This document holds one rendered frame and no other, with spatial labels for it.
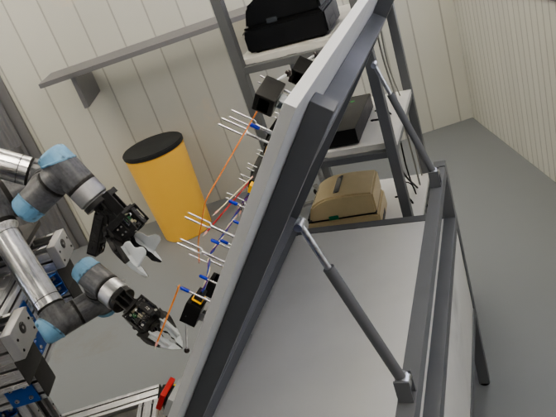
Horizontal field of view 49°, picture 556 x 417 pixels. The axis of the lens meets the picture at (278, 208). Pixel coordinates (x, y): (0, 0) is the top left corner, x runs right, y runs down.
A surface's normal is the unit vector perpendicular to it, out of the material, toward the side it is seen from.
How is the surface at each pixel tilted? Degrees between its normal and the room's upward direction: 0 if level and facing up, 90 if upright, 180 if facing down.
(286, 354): 0
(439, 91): 90
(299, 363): 0
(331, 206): 90
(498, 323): 0
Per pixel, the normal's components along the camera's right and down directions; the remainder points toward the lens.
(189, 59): 0.09, 0.43
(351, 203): -0.22, 0.50
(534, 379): -0.30, -0.85
